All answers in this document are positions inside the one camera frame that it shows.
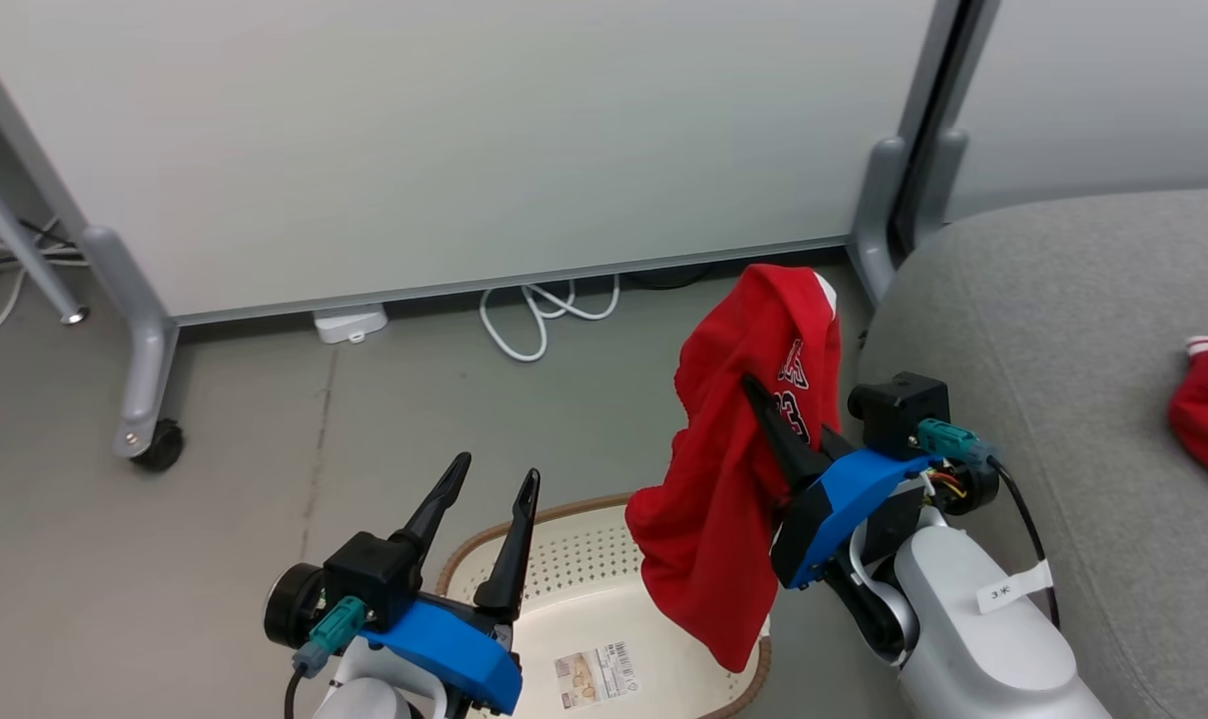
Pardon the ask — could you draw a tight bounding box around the black right camera cable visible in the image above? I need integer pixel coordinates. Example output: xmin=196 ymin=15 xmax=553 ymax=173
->
xmin=991 ymin=461 xmax=1061 ymax=632

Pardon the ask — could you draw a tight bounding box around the black floor cable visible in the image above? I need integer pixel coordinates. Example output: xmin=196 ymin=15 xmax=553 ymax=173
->
xmin=0 ymin=215 xmax=81 ymax=273

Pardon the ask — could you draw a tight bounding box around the teal left camera connector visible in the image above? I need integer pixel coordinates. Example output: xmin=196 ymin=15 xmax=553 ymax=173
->
xmin=293 ymin=596 xmax=367 ymax=680

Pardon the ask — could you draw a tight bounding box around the paper barcode label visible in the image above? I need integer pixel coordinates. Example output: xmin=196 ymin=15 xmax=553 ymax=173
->
xmin=552 ymin=640 xmax=642 ymax=711

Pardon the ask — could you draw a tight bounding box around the grey metal table leg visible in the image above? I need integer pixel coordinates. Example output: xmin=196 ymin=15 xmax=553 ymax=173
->
xmin=0 ymin=150 xmax=91 ymax=327

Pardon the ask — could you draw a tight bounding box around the thin white floor cable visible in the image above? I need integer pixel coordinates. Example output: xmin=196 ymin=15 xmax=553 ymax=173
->
xmin=0 ymin=245 xmax=86 ymax=357

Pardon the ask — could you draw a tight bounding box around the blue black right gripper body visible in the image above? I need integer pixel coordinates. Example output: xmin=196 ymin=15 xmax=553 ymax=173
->
xmin=770 ymin=446 xmax=949 ymax=592

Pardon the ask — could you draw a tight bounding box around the grey fabric sofa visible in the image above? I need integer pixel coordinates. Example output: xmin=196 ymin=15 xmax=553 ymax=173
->
xmin=857 ymin=188 xmax=1208 ymax=719

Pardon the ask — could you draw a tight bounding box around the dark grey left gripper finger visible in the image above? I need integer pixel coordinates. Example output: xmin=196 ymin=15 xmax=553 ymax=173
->
xmin=392 ymin=451 xmax=473 ymax=580
xmin=472 ymin=467 xmax=542 ymax=625

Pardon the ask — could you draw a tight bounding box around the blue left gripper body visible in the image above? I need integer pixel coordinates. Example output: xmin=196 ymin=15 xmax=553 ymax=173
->
xmin=357 ymin=594 xmax=525 ymax=718

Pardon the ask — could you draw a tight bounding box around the white power adapter box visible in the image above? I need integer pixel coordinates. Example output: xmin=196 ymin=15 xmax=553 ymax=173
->
xmin=312 ymin=305 xmax=390 ymax=346

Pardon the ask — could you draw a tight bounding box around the teal right camera connector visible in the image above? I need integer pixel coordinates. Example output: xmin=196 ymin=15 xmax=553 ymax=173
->
xmin=915 ymin=418 xmax=1001 ymax=472

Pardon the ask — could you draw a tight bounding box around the black caster wheel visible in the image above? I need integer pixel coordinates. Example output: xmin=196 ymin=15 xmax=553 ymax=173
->
xmin=130 ymin=419 xmax=186 ymax=472

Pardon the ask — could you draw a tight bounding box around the red jersey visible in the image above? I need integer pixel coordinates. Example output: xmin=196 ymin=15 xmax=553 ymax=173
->
xmin=624 ymin=264 xmax=845 ymax=674

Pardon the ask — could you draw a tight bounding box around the cream perforated laundry basket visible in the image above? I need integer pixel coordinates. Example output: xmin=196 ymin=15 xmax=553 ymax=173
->
xmin=434 ymin=494 xmax=773 ymax=719

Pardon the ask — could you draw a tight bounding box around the coiled white cable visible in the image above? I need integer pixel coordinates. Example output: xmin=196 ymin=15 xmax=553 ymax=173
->
xmin=478 ymin=275 xmax=622 ymax=363

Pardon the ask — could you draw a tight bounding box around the black cable under partition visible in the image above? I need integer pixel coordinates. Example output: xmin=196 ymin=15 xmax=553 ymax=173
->
xmin=619 ymin=262 xmax=715 ymax=293

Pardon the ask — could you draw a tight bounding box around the teal camera connector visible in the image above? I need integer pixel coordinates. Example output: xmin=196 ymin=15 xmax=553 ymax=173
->
xmin=293 ymin=596 xmax=367 ymax=680
xmin=915 ymin=418 xmax=1001 ymax=472

